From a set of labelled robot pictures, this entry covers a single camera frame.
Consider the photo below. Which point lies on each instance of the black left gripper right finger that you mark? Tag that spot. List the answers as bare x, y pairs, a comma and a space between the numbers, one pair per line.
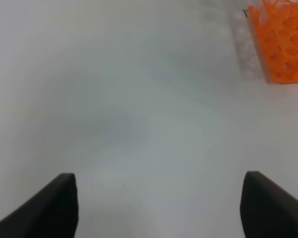
267, 210

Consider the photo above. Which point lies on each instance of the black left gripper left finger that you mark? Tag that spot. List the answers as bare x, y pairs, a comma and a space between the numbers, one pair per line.
51, 213

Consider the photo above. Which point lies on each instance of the orange test tube rack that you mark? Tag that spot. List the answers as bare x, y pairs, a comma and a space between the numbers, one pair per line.
274, 29

